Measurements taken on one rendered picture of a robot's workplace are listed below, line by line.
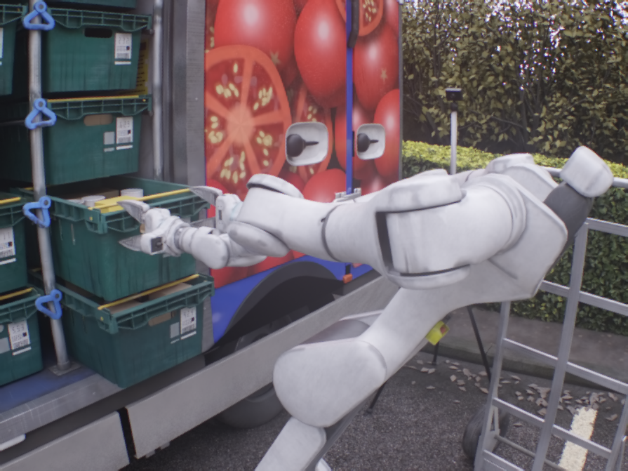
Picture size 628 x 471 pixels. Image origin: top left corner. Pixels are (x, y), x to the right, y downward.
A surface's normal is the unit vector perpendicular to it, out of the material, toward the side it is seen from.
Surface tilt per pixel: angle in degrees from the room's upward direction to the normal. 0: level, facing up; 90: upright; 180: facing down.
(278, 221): 62
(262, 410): 71
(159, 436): 90
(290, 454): 90
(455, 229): 80
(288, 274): 90
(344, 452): 0
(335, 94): 90
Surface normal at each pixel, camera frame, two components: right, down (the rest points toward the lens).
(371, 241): -0.87, 0.22
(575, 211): -0.49, 0.25
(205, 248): -0.68, 0.11
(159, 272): 0.81, 0.28
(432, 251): -0.24, 0.17
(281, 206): -0.24, -0.35
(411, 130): -0.47, -0.29
